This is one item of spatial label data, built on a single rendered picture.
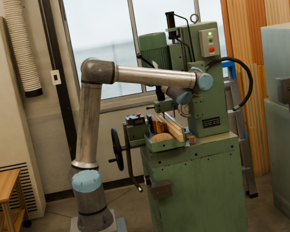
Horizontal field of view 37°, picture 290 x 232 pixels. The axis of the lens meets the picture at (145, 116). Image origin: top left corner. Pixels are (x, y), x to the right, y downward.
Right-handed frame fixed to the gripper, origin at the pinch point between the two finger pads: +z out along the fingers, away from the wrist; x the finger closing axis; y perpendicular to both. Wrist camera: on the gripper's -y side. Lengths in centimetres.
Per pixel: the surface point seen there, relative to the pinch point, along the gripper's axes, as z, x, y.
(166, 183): -44, 48, -26
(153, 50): 4.2, -13.5, -0.3
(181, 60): -6.4, -18.5, -15.4
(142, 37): 12.7, -15.9, 5.2
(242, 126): -19, -12, -127
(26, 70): 134, 56, -37
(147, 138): -21.5, 32.2, -13.0
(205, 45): -16.7, -33.5, -11.8
